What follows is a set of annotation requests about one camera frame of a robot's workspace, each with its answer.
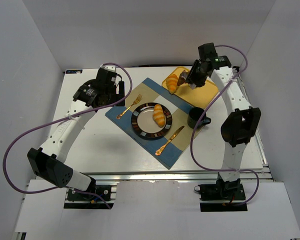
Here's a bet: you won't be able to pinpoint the blue beige checked placemat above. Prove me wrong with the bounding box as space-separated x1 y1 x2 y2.
105 78 193 170

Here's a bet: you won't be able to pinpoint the chocolate croissant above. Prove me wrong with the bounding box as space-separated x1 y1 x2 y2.
177 70 190 86

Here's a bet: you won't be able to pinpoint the dark green mug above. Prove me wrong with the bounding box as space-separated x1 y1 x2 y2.
187 107 212 129

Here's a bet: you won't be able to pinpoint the yellow tray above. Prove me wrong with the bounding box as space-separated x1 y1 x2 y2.
174 77 219 109

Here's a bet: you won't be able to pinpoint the small striped croissant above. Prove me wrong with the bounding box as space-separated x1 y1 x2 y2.
152 104 166 128

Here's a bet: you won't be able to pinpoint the gold fork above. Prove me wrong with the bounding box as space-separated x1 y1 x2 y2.
116 94 142 119

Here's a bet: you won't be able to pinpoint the aluminium table frame rail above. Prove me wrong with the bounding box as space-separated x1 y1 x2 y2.
49 65 273 182

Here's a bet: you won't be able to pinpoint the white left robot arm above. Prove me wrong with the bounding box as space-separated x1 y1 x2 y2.
27 65 125 193

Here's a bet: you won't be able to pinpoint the large striped croissant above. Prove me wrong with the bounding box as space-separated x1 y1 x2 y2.
166 74 179 94

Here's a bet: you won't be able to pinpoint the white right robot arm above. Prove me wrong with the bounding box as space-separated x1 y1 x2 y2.
185 42 261 193

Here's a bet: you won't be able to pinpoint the black rimmed beige plate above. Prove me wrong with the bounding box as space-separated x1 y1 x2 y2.
131 102 173 140

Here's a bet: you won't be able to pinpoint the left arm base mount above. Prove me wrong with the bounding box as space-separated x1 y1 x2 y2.
63 184 117 210

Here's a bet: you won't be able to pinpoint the metal bread tongs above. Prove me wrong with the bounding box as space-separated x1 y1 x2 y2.
187 80 197 90

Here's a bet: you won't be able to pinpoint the gold knife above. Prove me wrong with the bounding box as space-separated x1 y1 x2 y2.
155 125 185 156

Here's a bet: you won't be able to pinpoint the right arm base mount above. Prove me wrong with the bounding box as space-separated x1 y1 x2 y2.
193 183 248 213

